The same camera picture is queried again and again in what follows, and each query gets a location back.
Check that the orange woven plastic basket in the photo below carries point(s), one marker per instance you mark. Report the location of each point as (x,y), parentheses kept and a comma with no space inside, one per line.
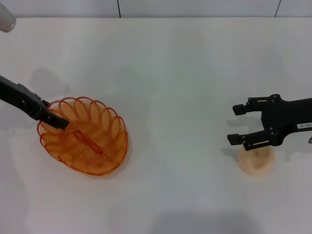
(97,141)

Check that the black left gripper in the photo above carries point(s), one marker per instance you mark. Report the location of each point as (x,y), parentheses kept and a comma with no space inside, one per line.
(17,100)

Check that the pale round bread bun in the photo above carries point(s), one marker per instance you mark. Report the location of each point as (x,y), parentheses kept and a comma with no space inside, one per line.
(257,163)

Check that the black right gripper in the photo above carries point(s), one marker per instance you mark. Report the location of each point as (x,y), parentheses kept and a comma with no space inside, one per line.
(285,119)

